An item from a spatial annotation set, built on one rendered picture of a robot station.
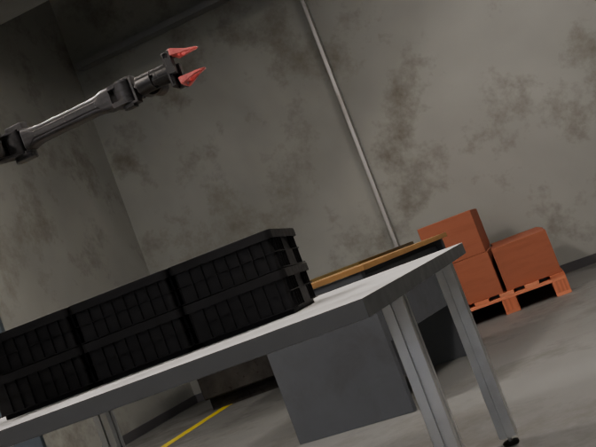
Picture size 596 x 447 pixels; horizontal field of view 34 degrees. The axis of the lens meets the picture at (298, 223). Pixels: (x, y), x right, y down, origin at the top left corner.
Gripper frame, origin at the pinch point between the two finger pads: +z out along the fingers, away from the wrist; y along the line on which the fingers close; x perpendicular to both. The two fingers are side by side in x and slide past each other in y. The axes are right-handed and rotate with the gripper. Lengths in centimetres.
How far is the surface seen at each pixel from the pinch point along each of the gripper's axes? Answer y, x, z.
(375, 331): 100, -201, -30
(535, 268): 114, -480, 34
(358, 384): 122, -205, -48
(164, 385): 80, 72, -9
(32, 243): -52, -458, -338
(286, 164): -55, -646, -159
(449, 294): 90, -77, 29
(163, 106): -158, -646, -256
